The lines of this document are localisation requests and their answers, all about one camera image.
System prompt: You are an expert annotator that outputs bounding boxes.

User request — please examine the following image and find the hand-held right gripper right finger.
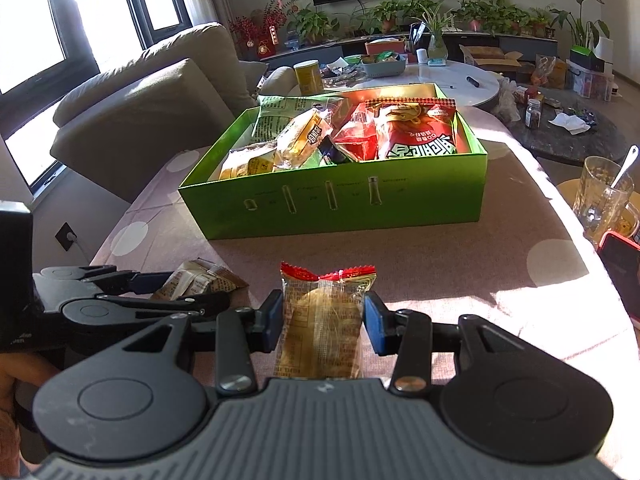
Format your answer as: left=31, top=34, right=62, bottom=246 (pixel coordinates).
left=362, top=291, right=544, bottom=396

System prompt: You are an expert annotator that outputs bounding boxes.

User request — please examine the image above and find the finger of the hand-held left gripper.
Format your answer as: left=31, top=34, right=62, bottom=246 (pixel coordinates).
left=61, top=290, right=232, bottom=329
left=40, top=265, right=174, bottom=298

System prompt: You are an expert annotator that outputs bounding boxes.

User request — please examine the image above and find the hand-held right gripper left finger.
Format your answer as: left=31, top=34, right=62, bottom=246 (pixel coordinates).
left=92, top=288, right=285, bottom=396

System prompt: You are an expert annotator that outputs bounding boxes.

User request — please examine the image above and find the red-topped pastry packet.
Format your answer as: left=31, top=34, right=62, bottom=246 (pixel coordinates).
left=274, top=261, right=377, bottom=380

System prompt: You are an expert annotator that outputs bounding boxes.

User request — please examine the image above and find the beige brown snack packet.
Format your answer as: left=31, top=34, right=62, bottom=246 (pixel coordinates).
left=151, top=258, right=249, bottom=302

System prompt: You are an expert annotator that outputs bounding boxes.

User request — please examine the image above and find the green cardboard box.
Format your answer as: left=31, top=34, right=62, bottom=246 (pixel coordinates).
left=178, top=81, right=488, bottom=241

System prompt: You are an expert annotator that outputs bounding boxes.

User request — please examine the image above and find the clear yellow cake packet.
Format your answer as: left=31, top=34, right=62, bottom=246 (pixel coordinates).
left=276, top=108, right=335, bottom=170

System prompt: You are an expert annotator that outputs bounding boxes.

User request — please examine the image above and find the red transparent snack packet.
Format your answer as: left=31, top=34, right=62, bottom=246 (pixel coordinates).
left=331, top=102, right=381, bottom=163

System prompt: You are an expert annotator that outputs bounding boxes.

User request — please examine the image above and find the red chips bag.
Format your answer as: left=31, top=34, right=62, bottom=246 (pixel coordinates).
left=364, top=99, right=458, bottom=161

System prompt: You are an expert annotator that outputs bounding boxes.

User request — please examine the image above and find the green snack bag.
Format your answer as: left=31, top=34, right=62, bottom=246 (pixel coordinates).
left=251, top=95, right=346, bottom=142

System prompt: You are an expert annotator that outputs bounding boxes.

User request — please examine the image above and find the person's left hand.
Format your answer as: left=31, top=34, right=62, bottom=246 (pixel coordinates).
left=0, top=351, right=62, bottom=480

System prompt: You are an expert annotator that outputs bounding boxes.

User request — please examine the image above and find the yellow snack packet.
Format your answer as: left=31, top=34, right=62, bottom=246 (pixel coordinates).
left=218, top=141, right=279, bottom=182

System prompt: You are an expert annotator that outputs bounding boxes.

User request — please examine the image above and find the beige sofa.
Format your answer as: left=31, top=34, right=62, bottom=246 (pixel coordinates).
left=50, top=22, right=297, bottom=204

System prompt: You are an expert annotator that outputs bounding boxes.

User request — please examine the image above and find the dark blue snack packet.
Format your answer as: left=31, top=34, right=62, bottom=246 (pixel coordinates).
left=317, top=135, right=351, bottom=166

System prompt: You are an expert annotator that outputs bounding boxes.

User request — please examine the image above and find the yellow round side table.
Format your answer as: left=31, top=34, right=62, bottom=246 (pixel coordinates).
left=555, top=179, right=640, bottom=249

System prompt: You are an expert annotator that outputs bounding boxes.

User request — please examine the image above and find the large black framed window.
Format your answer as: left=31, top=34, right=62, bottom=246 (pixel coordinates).
left=0, top=0, right=101, bottom=197

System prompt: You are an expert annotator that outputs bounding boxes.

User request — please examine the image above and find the yellow canister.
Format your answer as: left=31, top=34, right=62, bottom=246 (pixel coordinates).
left=293, top=60, right=326, bottom=96

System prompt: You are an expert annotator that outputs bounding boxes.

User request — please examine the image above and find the red phone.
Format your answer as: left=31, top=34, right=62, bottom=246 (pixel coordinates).
left=596, top=231, right=640, bottom=331

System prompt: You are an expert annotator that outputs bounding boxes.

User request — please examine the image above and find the glass mug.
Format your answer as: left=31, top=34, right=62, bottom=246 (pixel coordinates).
left=571, top=156, right=635, bottom=246

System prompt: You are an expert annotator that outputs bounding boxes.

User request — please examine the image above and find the pile of foil wrappers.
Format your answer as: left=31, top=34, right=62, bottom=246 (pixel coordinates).
left=320, top=57, right=366, bottom=89

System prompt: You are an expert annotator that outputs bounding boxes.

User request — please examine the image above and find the round white table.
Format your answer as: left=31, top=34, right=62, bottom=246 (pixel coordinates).
left=287, top=59, right=501, bottom=109

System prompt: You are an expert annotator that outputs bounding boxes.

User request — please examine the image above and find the clear plastic bag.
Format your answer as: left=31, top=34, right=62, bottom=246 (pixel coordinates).
left=492, top=80, right=526, bottom=124

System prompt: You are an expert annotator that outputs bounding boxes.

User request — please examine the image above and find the teal basket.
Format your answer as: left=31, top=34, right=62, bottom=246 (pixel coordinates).
left=361, top=54, right=407, bottom=79

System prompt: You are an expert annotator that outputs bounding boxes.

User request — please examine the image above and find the dark round table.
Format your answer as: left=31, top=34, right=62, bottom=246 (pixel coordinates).
left=500, top=85, right=629, bottom=166

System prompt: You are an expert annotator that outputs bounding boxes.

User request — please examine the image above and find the dark television console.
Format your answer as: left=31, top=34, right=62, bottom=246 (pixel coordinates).
left=260, top=30, right=558, bottom=69

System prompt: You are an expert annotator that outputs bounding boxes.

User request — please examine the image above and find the crumpled white tissue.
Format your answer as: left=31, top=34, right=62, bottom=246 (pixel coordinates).
left=548, top=111, right=591, bottom=136

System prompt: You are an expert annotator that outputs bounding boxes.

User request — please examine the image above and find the orange tissue box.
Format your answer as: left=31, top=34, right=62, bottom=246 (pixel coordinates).
left=364, top=37, right=406, bottom=57

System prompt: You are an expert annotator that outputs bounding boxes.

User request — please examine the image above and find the glass vase with plant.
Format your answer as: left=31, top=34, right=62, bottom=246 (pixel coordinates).
left=415, top=2, right=453, bottom=61

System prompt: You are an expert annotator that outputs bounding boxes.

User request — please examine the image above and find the narrow black framed window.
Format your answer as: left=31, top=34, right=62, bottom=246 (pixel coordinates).
left=119, top=0, right=194, bottom=50

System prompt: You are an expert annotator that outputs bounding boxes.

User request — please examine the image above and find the red flower decoration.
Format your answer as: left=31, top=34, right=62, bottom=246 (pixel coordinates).
left=227, top=0, right=296, bottom=59

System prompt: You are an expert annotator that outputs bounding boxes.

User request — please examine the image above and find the open cardboard box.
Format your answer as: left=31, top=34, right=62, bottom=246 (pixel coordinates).
left=459, top=44, right=523, bottom=72

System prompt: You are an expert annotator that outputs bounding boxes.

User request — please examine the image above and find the plastic bag of oranges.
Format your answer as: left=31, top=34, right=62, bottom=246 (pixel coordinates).
left=530, top=55, right=568, bottom=90

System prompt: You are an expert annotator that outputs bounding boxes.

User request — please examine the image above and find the row of green potted plants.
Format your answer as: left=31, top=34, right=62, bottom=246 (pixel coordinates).
left=287, top=0, right=556, bottom=44

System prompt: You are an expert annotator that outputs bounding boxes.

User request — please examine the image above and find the metal spoon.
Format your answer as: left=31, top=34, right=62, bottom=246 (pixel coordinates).
left=611, top=145, right=640, bottom=194

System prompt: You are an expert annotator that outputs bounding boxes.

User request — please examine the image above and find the clear storage box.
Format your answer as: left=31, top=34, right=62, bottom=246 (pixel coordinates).
left=567, top=60, right=615, bottom=102

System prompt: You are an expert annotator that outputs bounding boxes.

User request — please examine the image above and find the green and black box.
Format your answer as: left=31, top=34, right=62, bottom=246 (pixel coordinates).
left=570, top=45, right=606, bottom=72

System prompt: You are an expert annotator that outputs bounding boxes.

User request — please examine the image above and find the peace lily in white pot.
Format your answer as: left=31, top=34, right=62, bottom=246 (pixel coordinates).
left=550, top=0, right=616, bottom=61

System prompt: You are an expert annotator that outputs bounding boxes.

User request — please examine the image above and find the wall socket with plug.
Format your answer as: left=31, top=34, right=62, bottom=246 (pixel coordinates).
left=54, top=221, right=80, bottom=254

